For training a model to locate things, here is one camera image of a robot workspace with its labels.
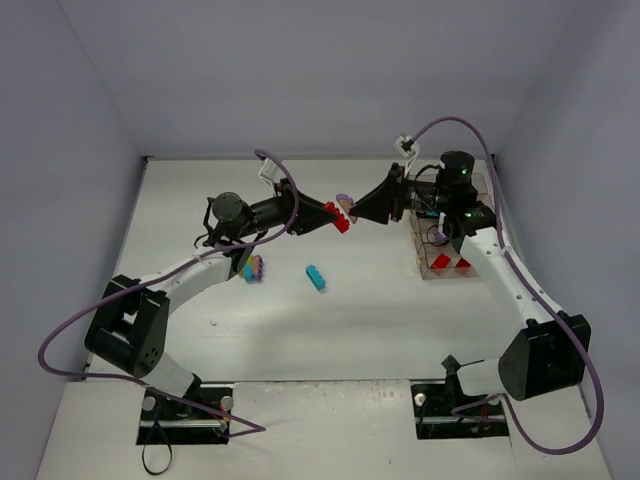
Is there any red rounded lego brick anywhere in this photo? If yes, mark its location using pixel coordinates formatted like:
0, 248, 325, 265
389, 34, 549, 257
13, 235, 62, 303
430, 253, 451, 275

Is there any small red lego brick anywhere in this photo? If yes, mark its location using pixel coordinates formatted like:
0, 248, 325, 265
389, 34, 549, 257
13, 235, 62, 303
455, 258, 471, 275

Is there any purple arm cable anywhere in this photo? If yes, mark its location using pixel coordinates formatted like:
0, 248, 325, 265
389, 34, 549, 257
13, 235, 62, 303
37, 148, 301, 439
409, 116, 604, 455

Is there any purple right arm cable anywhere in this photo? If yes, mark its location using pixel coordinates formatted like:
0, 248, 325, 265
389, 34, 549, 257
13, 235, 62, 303
409, 116, 604, 455

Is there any teal lego base brick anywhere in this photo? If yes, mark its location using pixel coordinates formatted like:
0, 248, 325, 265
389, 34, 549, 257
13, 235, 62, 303
305, 265, 326, 292

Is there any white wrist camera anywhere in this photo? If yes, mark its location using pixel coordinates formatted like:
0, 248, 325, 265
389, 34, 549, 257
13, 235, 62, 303
258, 158, 282, 188
394, 134, 420, 177

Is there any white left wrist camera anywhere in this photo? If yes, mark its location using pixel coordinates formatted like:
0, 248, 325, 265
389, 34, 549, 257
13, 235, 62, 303
258, 158, 282, 188

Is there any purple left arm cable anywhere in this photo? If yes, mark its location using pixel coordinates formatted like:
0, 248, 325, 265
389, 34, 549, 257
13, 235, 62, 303
37, 148, 301, 439

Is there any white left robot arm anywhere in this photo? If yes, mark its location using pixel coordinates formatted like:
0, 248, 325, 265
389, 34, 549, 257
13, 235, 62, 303
84, 179, 344, 401

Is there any purple orange studded lego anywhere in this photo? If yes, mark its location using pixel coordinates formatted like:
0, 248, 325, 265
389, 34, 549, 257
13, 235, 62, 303
251, 255, 264, 281

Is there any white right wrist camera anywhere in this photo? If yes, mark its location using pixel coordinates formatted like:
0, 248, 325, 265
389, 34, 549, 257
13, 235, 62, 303
394, 134, 420, 177

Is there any black loop cable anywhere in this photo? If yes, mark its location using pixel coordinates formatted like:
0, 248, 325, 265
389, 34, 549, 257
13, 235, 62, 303
141, 419, 174, 476

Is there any teal lego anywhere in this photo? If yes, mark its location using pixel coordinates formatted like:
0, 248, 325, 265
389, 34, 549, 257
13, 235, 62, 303
242, 265, 255, 283

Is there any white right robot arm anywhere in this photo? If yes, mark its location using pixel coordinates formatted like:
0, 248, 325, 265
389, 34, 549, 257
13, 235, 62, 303
350, 151, 591, 401

